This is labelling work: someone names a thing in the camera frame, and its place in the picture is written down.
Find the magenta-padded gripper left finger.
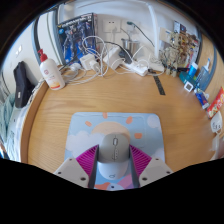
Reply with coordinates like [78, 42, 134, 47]
[53, 143, 100, 189]

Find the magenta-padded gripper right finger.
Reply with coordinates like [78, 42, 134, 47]
[128, 143, 174, 188]

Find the light grey computer mouse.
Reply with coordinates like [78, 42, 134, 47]
[96, 132, 132, 180]

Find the pastel sun cloud mouse pad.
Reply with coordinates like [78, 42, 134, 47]
[64, 111, 166, 192]

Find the light green blanket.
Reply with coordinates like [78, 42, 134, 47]
[0, 93, 21, 161]

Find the blue tissue pack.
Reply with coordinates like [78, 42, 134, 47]
[193, 88, 211, 110]

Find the black ruler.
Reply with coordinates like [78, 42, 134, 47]
[152, 75, 166, 96]

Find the red chips can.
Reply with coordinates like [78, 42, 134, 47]
[206, 86, 224, 119]

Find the teal bowl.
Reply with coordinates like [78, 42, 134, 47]
[179, 71, 198, 86]

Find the black bag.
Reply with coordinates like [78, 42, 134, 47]
[12, 61, 34, 109]

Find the white red-capped pump bottle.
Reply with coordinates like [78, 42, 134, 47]
[37, 48, 66, 91]

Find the white power strip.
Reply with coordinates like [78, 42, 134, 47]
[123, 60, 149, 77]

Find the white desk lamp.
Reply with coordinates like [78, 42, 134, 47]
[144, 0, 167, 73]

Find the blue spray bottle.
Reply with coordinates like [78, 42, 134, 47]
[196, 57, 213, 91]

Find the small white charger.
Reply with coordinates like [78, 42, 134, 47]
[79, 53, 100, 72]

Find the beige robot model figure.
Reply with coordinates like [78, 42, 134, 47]
[159, 46, 179, 78]

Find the white power adapter block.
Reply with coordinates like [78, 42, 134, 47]
[103, 46, 123, 69]

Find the thin gooseneck lamp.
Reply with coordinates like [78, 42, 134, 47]
[121, 20, 156, 54]

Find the blue model kit box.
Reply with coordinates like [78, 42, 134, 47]
[56, 12, 98, 65]

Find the colourful figure box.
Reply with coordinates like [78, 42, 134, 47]
[173, 20, 201, 68]

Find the white cable bundle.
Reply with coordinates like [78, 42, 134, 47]
[61, 35, 158, 84]

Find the white wall socket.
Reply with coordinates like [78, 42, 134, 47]
[102, 18, 122, 33]

